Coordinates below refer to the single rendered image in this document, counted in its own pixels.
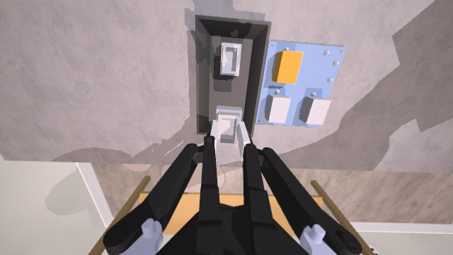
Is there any orange-yellow block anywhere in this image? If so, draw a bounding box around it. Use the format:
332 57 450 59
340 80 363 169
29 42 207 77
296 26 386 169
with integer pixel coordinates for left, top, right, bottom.
272 51 303 84

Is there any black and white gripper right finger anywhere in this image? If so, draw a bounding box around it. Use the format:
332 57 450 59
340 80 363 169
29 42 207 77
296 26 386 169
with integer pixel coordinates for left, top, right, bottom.
238 121 362 255

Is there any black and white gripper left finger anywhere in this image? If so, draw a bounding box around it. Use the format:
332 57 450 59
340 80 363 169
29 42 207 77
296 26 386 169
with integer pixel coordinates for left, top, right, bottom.
103 120 224 255

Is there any grey rectangular block with pocket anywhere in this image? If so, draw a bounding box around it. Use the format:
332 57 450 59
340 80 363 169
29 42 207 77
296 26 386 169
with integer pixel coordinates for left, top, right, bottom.
216 106 242 147
220 42 242 76

